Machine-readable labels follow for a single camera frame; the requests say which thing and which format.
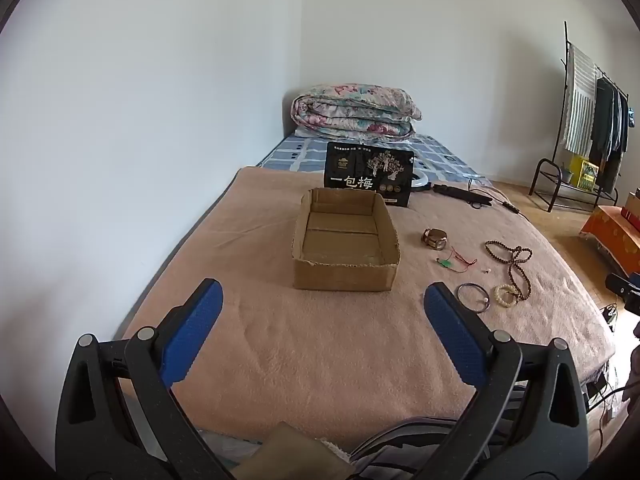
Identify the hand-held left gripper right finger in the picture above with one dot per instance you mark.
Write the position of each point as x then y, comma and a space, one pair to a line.
450, 330

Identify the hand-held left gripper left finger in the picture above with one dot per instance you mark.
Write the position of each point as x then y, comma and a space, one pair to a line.
200, 320

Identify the dark thin bangle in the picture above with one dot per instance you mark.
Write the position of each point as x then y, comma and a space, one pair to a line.
461, 296

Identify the cardboard box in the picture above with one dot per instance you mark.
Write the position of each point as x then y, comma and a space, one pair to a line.
345, 275

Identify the orange cloth covered table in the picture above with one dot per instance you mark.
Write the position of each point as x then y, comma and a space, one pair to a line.
612, 232

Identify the stack of flat boxes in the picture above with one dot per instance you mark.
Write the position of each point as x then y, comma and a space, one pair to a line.
634, 205

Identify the brown leather wristwatch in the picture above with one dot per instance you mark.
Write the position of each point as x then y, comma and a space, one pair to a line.
435, 239

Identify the yellow box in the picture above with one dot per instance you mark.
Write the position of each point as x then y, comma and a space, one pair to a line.
586, 172

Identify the striped cloth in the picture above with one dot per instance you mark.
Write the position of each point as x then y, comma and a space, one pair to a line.
395, 447

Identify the black hair straightener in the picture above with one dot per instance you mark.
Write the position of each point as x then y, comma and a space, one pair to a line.
455, 192

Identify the dark hanging clothes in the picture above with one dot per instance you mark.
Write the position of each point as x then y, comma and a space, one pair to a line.
607, 130

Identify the tan cushion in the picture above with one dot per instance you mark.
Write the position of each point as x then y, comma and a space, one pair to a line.
290, 452

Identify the black snack bag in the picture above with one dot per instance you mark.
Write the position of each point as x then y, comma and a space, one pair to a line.
350, 170

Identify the striped hanging towel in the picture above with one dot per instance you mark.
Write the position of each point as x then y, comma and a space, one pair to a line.
580, 100

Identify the blue checked bed sheet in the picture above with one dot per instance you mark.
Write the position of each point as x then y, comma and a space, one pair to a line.
300, 152

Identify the black metal clothes rack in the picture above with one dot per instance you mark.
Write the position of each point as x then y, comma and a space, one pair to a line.
567, 85

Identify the folded floral quilt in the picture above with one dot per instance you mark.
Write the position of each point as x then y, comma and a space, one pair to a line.
350, 110

